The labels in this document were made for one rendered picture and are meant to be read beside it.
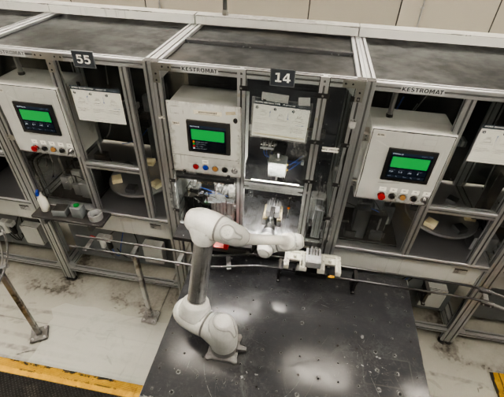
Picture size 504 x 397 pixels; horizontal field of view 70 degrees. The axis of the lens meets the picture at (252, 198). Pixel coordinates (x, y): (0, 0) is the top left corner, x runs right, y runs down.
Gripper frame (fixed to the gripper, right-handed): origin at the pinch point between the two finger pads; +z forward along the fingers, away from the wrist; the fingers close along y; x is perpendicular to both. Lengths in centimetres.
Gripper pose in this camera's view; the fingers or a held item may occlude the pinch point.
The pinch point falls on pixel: (272, 213)
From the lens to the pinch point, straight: 250.2
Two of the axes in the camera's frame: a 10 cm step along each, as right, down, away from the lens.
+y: 0.4, -8.1, -5.9
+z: 1.7, -5.8, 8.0
